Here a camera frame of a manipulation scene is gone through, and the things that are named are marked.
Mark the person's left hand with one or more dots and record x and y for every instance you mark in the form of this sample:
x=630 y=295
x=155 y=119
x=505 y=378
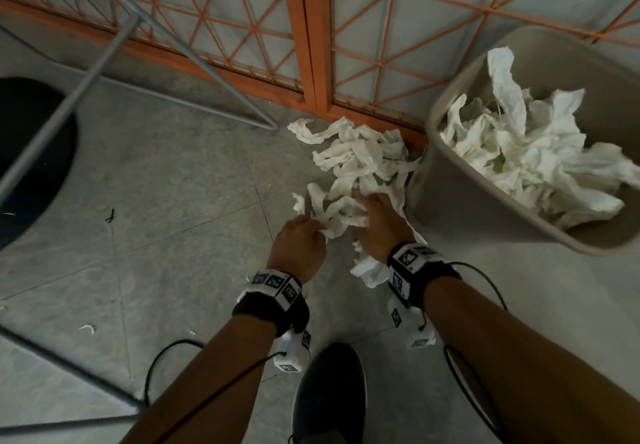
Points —
x=297 y=251

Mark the person's right hand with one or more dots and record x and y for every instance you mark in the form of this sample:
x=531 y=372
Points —
x=385 y=231

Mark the beige plastic waste bin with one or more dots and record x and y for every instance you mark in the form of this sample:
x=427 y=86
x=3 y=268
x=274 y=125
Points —
x=450 y=198

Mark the pile of white paper strips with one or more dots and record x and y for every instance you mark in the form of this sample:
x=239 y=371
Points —
x=360 y=153

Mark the person's left forearm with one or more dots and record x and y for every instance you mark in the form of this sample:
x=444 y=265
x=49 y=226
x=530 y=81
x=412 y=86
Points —
x=210 y=383

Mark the person's right forearm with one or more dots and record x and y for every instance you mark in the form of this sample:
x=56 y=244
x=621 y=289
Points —
x=525 y=368

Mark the black wristband with marker tags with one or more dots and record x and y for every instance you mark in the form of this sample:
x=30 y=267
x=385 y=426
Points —
x=435 y=273
x=260 y=308

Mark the black left shoe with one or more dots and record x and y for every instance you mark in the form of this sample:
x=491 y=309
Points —
x=330 y=398

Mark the small dark debris piece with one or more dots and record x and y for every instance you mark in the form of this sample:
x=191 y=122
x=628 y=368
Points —
x=110 y=216

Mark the orange metal mesh fence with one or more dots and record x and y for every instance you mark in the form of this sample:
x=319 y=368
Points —
x=310 y=33

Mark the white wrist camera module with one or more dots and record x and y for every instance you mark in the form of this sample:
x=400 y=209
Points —
x=410 y=328
x=292 y=353

